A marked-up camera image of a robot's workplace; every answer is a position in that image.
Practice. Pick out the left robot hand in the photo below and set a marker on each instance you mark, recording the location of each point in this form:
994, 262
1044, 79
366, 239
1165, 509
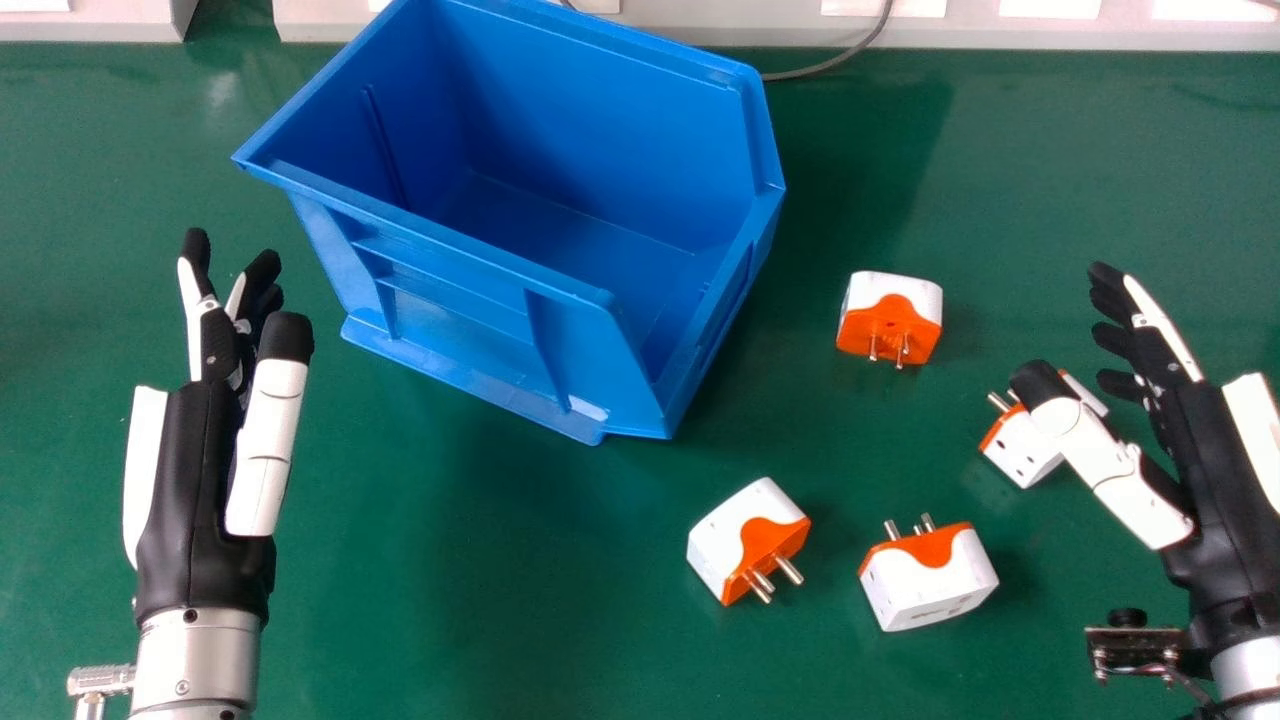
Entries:
190, 480

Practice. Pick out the white-and-orange plug adapter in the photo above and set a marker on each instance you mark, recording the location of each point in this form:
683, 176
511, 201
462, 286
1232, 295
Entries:
890, 315
1020, 450
745, 540
925, 580

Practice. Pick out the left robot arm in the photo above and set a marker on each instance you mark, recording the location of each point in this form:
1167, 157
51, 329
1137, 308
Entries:
190, 665

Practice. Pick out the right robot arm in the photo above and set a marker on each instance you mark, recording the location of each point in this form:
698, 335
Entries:
1245, 680

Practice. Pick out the blue plastic bin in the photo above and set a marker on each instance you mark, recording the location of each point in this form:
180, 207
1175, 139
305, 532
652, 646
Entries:
520, 215

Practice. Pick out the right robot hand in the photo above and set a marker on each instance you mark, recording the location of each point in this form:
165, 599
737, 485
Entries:
1215, 470

